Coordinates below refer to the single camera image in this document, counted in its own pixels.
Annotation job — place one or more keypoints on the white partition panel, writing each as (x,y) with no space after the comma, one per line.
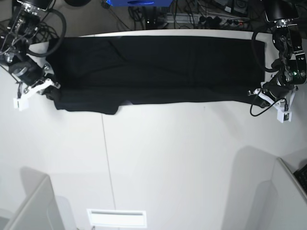
(39,210)
(290,212)

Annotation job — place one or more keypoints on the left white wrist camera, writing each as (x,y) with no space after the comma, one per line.
(281,105)

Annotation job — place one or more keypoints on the blue box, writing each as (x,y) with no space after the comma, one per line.
(142,3)

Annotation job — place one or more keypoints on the black T-shirt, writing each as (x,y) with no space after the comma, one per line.
(100,74)

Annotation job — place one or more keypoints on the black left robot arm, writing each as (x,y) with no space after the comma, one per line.
(290,68)

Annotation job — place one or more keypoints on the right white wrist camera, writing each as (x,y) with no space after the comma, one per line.
(21,102)

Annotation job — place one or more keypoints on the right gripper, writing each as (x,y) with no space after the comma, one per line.
(30,73)

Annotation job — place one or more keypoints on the black keyboard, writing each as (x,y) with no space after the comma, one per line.
(301,176)

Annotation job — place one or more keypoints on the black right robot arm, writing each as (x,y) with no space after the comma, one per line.
(17,58)

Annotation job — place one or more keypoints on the white right partition panel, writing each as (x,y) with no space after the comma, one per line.
(290,212)

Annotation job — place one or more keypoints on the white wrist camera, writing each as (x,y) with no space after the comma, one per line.
(21,102)
(281,105)

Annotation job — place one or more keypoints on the white table slot plate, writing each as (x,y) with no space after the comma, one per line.
(117,218)

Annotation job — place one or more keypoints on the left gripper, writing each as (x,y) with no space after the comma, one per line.
(275,89)

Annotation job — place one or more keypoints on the white power strip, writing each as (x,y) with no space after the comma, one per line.
(184,18)

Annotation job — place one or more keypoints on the white left partition panel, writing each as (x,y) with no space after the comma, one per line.
(39,210)

